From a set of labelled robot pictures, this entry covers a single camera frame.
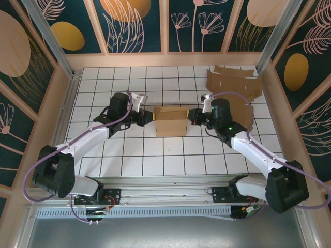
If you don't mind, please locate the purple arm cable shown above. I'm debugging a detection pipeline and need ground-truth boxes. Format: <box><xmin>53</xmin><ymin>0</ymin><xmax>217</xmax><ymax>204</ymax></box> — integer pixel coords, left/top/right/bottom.
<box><xmin>23</xmin><ymin>89</ymin><xmax>135</xmax><ymax>223</ymax></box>
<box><xmin>208</xmin><ymin>91</ymin><xmax>331</xmax><ymax>220</ymax></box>

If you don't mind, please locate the grey metal sheet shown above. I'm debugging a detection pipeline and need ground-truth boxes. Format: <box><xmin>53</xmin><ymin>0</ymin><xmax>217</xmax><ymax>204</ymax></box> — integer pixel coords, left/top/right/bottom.
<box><xmin>15</xmin><ymin>204</ymin><xmax>319</xmax><ymax>248</ymax></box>

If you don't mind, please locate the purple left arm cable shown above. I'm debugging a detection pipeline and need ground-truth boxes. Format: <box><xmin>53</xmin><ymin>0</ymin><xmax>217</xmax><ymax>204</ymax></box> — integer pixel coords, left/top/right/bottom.
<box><xmin>23</xmin><ymin>89</ymin><xmax>135</xmax><ymax>223</ymax></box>

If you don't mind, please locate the brown cardboard box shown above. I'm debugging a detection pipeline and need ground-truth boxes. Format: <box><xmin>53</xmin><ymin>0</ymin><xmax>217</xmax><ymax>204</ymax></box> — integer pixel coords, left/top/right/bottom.
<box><xmin>206</xmin><ymin>65</ymin><xmax>264</xmax><ymax>104</ymax></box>
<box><xmin>153</xmin><ymin>105</ymin><xmax>189</xmax><ymax>138</ymax></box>

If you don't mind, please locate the grey slotted cable duct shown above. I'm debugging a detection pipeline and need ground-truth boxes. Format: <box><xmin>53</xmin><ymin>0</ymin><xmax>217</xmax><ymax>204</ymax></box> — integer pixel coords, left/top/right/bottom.
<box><xmin>35</xmin><ymin>205</ymin><xmax>233</xmax><ymax>220</ymax></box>

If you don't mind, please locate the aluminium base frame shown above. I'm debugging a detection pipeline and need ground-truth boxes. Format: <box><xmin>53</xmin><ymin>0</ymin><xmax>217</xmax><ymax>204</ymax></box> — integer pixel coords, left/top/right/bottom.
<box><xmin>25</xmin><ymin>173</ymin><xmax>309</xmax><ymax>209</ymax></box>

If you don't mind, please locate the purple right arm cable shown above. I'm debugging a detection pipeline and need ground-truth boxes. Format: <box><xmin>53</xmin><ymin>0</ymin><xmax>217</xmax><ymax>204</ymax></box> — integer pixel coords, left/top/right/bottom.
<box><xmin>208</xmin><ymin>91</ymin><xmax>331</xmax><ymax>220</ymax></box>

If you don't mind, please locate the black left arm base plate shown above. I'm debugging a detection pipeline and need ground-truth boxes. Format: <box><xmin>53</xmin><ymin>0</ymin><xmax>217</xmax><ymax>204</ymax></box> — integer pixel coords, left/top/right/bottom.
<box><xmin>74</xmin><ymin>188</ymin><xmax>122</xmax><ymax>206</ymax></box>

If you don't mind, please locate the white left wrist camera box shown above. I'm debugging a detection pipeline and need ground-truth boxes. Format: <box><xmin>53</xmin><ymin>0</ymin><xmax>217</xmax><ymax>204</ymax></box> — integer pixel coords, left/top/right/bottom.
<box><xmin>130</xmin><ymin>92</ymin><xmax>150</xmax><ymax>114</ymax></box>

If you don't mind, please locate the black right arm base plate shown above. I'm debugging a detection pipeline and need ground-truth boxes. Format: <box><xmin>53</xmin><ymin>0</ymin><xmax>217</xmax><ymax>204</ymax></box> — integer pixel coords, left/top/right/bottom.
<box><xmin>211</xmin><ymin>185</ymin><xmax>259</xmax><ymax>204</ymax></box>

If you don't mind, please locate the small circuit board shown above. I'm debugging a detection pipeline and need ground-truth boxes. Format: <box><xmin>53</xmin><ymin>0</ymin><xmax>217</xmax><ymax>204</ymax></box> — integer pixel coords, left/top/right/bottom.
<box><xmin>85</xmin><ymin>208</ymin><xmax>109</xmax><ymax>217</ymax></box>
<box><xmin>231</xmin><ymin>205</ymin><xmax>261</xmax><ymax>222</ymax></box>

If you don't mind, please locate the aluminium corner post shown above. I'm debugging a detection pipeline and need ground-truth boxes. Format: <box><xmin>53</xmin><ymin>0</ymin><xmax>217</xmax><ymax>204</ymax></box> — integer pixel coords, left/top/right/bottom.
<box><xmin>255</xmin><ymin>0</ymin><xmax>298</xmax><ymax>75</ymax></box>
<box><xmin>20</xmin><ymin>0</ymin><xmax>76</xmax><ymax>79</ymax></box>

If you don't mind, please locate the aluminium side rail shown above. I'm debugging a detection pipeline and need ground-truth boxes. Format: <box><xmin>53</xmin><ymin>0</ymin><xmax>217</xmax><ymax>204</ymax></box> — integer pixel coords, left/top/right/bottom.
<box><xmin>38</xmin><ymin>69</ymin><xmax>83</xmax><ymax>188</ymax></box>

